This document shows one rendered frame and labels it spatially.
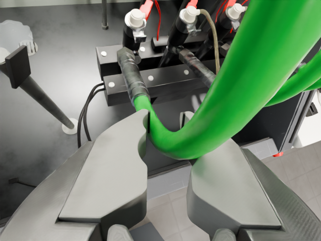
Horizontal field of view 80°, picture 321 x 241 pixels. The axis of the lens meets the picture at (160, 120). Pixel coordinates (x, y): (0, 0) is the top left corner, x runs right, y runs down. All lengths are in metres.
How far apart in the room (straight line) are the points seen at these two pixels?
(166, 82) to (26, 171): 0.37
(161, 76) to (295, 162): 1.74
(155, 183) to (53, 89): 0.34
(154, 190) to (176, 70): 0.25
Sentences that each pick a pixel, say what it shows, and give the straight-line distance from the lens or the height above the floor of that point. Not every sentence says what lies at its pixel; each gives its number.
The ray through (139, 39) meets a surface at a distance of 0.27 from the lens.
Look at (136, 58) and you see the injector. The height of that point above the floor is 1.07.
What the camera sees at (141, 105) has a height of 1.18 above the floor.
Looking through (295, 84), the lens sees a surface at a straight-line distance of 0.19.
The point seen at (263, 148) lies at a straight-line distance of 0.52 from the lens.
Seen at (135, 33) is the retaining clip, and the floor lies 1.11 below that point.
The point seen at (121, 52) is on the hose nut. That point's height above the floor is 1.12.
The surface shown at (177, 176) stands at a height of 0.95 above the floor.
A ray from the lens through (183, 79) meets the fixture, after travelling 0.42.
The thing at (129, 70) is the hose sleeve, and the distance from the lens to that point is 0.21.
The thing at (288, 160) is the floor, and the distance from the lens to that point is 1.97.
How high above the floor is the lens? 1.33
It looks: 71 degrees down
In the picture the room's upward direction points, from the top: 50 degrees clockwise
